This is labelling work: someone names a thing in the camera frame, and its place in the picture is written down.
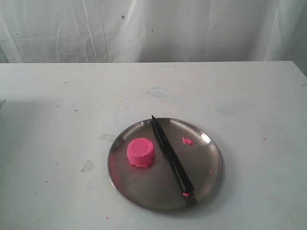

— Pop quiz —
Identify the pink clay lump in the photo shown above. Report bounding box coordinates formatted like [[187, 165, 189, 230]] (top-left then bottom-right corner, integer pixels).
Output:
[[127, 138, 154, 168]]

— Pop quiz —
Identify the white plastic backdrop curtain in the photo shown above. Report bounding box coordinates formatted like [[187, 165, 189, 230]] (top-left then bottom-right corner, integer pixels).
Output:
[[0, 0, 307, 63]]

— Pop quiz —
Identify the pink sand crumb upper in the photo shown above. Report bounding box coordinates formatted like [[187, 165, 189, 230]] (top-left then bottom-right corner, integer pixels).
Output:
[[182, 137, 194, 145]]

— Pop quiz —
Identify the black knife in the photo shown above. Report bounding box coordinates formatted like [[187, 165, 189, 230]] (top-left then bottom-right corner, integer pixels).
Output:
[[151, 115, 194, 194]]

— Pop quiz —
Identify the round stainless steel plate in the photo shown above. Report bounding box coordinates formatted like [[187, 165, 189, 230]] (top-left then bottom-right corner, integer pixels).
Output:
[[108, 117, 224, 213]]

